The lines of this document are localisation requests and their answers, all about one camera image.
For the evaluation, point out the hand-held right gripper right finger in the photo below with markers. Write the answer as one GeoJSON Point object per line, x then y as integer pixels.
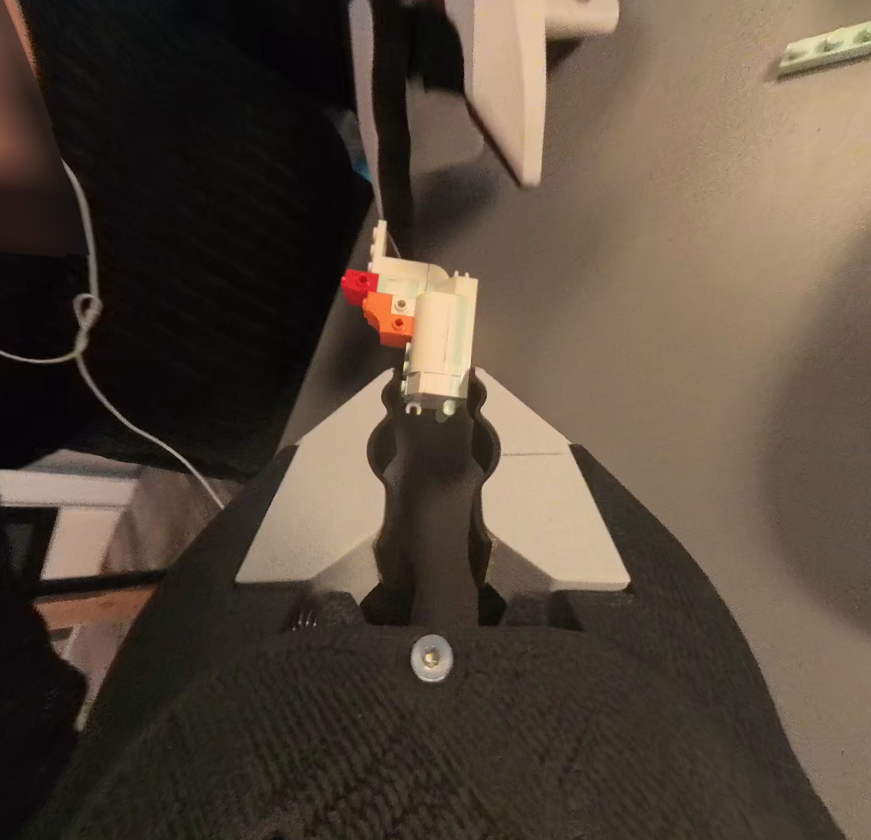
{"type": "Point", "coordinates": [544, 513]}

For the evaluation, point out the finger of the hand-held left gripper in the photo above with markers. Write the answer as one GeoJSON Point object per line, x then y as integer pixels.
{"type": "Point", "coordinates": [366, 105]}
{"type": "Point", "coordinates": [497, 71]}

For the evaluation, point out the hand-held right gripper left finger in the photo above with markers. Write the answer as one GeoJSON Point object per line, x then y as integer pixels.
{"type": "Point", "coordinates": [320, 500]}

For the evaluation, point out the light green lego plate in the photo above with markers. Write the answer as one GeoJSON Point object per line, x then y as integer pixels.
{"type": "Point", "coordinates": [827, 51]}

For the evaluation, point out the white lego model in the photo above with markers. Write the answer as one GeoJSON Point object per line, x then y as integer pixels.
{"type": "Point", "coordinates": [442, 330]}

